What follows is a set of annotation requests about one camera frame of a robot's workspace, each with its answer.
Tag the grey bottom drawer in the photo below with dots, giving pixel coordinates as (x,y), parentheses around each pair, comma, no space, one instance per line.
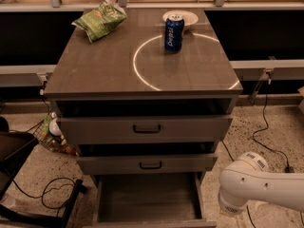
(171,200)

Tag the grey drawer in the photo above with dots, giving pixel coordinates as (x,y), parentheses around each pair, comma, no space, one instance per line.
(164,129)
(171,200)
(118,165)

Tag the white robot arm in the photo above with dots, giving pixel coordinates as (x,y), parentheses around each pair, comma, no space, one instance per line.
(248,178)

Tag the grey three-drawer cabinet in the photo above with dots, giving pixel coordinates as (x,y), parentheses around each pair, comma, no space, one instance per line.
(129,73)

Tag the grey top drawer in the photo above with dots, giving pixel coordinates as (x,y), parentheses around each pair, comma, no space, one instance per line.
(164,129)

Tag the grey middle drawer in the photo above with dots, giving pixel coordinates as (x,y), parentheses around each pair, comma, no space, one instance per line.
(118,165)

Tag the blue Pepsi can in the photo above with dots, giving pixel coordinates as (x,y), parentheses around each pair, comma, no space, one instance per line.
(174,25)

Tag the white bowl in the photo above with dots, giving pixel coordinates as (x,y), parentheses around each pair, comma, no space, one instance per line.
(189,17)

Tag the green chip bag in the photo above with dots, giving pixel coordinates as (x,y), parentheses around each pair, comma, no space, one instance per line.
(100,21)

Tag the wire basket with items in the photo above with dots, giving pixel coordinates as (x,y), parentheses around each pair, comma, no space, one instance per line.
(50,136)

